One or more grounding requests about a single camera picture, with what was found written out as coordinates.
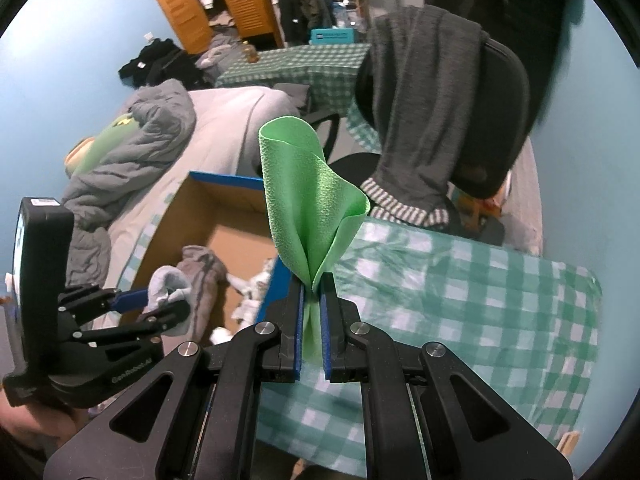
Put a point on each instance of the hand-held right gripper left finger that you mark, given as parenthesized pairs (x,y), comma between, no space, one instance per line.
(299,330)

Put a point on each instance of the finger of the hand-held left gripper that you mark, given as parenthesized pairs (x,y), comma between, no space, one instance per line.
(160,322)
(130,300)

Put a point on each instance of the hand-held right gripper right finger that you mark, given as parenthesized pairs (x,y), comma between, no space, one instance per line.
(327,330)

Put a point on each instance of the light grey sock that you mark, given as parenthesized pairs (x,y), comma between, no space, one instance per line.
(167,285)

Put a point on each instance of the white cloth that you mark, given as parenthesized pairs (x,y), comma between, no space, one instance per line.
(252,292)

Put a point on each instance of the grey fleece sock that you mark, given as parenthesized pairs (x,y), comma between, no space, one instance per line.
(205,280)

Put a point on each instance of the cardboard box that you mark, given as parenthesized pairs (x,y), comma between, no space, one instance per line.
(235,240)

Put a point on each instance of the light green microfibre cloth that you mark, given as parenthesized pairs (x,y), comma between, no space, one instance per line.
(305,200)

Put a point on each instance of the person's left hand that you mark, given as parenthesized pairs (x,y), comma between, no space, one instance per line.
(35,422)

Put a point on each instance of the small white cloth scrap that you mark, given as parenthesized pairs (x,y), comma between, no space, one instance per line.
(221,335)

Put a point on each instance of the green plush toy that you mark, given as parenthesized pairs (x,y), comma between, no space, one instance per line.
(107,140)

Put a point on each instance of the green checked tablecloth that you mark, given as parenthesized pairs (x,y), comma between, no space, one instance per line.
(475,310)

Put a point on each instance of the grey comforter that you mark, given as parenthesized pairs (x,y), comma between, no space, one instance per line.
(150,125)

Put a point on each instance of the orange bag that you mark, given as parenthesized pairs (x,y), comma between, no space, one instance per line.
(477,206)

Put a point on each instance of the white bed quilt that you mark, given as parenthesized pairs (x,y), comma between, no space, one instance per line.
(225,125)

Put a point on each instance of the pile of black clothes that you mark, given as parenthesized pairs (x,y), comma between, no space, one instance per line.
(160,65)

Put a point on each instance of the dark grey cloth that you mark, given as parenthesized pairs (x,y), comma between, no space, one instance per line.
(295,92)

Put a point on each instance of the dark grey sweater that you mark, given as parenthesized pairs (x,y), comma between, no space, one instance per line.
(425,110)

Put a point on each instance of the table with checked cloth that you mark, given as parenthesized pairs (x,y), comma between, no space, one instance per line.
(300,67)

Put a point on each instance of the pile of grey clothes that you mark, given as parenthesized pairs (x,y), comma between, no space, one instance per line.
(220,50)

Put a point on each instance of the amber bottle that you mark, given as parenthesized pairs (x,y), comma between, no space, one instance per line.
(250,54)

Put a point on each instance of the black office chair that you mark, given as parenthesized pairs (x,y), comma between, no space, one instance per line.
(500,110)

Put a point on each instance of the wooden louvred wardrobe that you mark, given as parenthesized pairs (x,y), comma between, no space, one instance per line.
(175,5)

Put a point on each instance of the blue box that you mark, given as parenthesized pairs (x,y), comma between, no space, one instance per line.
(332,36)

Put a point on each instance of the hanging dark jacket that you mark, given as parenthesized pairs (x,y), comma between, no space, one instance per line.
(305,0)

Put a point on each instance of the black hanging jacket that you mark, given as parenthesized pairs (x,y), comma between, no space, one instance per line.
(530,10)

